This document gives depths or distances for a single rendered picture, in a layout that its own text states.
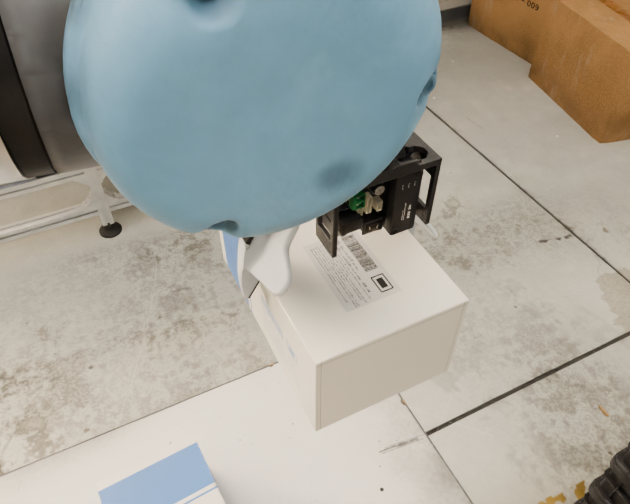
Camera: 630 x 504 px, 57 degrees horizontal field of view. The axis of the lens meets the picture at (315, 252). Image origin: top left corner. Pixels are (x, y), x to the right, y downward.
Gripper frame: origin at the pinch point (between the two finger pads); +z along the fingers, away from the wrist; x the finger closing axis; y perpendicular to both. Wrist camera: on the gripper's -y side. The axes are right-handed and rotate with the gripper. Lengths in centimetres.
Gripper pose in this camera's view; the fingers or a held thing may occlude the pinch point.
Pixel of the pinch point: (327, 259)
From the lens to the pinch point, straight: 46.5
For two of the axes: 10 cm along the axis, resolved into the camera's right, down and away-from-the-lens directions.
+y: 4.4, 6.5, -6.2
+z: 0.0, 6.9, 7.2
